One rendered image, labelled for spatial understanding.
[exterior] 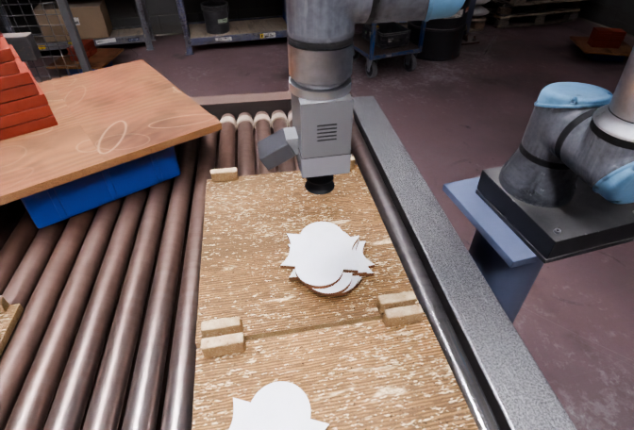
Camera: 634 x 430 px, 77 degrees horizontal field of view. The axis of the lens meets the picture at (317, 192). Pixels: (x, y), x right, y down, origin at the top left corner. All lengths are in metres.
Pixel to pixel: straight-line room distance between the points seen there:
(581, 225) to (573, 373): 1.05
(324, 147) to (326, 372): 0.31
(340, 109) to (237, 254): 0.37
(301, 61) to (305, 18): 0.05
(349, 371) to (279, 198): 0.40
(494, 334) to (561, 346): 1.26
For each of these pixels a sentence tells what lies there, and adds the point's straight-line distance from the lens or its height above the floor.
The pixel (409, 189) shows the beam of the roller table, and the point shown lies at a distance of 0.93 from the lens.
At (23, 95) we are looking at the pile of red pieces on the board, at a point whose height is 1.12.
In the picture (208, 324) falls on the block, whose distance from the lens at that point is 0.63.
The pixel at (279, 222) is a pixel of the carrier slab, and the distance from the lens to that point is 0.80.
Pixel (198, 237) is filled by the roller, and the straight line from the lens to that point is 0.82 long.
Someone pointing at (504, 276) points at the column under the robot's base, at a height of 0.72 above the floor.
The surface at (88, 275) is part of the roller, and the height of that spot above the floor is 0.91.
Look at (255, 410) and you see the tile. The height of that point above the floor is 0.94.
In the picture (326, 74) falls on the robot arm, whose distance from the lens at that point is 0.46.
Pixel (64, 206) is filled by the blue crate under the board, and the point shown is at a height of 0.95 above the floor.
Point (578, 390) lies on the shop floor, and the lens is 1.89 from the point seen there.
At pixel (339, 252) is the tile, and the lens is 0.69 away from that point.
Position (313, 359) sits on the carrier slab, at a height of 0.94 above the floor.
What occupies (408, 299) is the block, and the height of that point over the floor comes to 0.96.
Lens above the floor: 1.47
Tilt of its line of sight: 38 degrees down
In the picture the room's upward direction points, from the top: straight up
